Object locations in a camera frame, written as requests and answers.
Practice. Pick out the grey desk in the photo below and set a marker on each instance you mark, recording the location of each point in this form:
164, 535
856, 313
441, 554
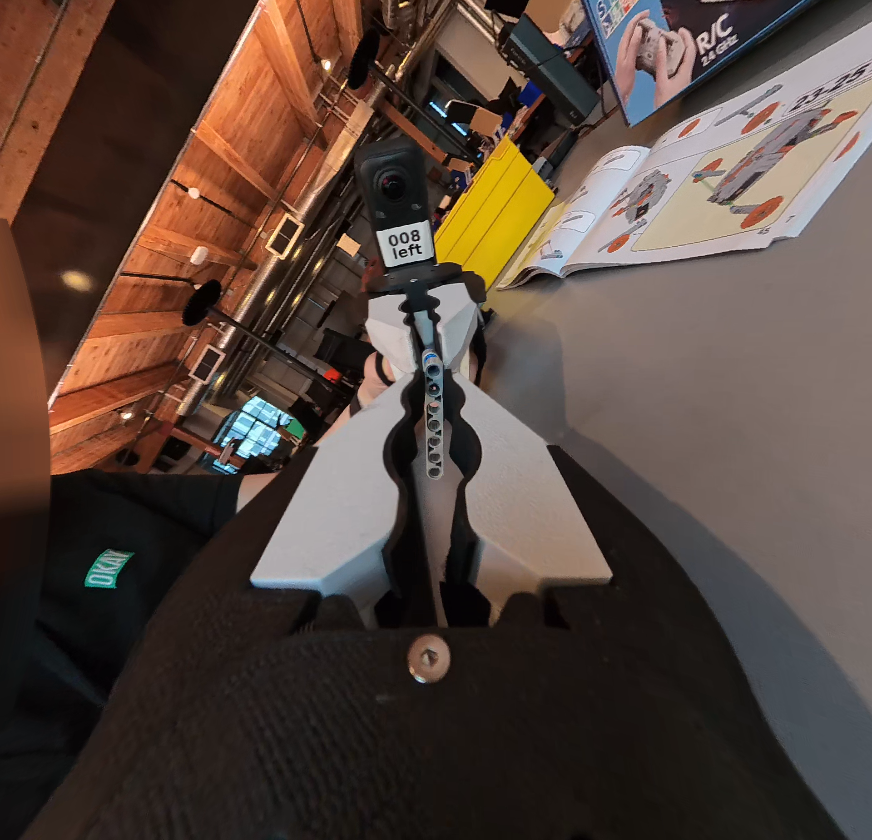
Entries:
681, 411

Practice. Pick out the dark green case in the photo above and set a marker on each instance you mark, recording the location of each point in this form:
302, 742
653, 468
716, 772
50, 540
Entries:
552, 70

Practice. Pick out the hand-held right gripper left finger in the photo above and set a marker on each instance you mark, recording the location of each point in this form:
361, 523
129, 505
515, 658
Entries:
327, 506

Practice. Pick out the person's left hand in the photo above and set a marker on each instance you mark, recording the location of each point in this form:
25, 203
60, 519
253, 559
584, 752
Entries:
371, 394

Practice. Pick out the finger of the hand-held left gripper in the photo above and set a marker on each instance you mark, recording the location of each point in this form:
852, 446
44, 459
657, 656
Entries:
392, 329
456, 336

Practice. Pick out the robot kit box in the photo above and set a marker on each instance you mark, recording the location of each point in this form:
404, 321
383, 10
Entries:
681, 36

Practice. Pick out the blue connector pin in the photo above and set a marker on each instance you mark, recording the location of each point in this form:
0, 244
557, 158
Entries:
430, 357

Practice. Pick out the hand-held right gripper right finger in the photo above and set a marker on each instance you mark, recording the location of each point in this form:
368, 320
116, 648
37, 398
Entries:
531, 506

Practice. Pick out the yellow plastic bin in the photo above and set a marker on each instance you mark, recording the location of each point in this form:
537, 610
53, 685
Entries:
497, 213

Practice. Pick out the open instruction booklet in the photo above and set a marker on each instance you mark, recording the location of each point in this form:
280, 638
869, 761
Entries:
715, 192

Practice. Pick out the grey holed building beam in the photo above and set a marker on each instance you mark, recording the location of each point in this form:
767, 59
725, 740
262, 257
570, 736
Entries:
436, 431

